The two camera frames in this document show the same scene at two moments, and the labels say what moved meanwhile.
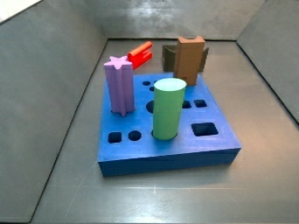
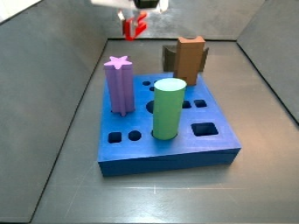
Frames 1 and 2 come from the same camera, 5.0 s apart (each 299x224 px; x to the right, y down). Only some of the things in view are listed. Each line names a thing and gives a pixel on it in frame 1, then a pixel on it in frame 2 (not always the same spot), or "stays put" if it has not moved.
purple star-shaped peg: [119, 72] stays put
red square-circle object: [141, 55] → [129, 36]
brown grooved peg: [189, 56] stays put
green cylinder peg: [169, 101] stays put
